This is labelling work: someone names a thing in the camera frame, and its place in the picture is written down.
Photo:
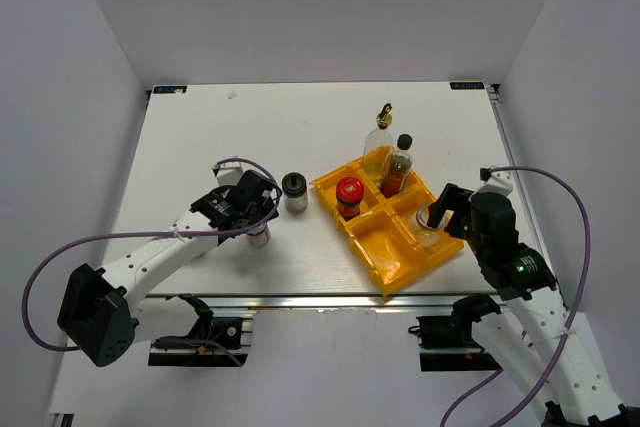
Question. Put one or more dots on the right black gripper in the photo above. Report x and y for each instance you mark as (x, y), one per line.
(452, 198)

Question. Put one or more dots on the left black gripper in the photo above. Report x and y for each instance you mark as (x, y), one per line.
(264, 210)

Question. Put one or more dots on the silver lid spice jar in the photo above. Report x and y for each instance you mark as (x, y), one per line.
(259, 236)

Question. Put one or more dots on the clear glass jar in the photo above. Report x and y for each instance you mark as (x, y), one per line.
(427, 237)

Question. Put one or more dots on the black cap chili sauce bottle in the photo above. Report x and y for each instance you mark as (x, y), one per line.
(398, 165)

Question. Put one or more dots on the clear square oil bottle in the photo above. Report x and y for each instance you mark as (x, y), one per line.
(378, 144)

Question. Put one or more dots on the red lid sauce jar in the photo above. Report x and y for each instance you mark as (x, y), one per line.
(349, 195)

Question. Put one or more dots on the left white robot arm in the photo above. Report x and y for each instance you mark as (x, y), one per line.
(103, 309)

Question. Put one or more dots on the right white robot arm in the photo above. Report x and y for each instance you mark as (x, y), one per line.
(526, 331)

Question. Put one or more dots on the black top pepper grinder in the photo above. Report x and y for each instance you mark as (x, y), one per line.
(294, 187)

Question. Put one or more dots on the yellow four-compartment bin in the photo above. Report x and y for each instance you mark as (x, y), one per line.
(378, 236)

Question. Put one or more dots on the right blue logo sticker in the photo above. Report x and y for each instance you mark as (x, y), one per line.
(467, 85)

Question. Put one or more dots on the blue logo sticker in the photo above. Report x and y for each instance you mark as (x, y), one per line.
(467, 85)
(169, 90)

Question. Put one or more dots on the left blue logo sticker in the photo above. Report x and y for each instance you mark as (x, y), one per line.
(169, 90)

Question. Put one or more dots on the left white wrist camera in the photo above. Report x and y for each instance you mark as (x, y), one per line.
(228, 174)

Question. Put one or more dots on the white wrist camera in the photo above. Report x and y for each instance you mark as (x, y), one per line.
(495, 182)
(228, 174)

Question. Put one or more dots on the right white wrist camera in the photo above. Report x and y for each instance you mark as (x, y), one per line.
(495, 182)

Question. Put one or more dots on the aluminium table frame rail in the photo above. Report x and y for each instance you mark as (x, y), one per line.
(330, 301)

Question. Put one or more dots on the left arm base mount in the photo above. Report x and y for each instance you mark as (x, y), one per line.
(211, 342)

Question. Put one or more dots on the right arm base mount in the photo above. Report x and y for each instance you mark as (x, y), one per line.
(445, 341)

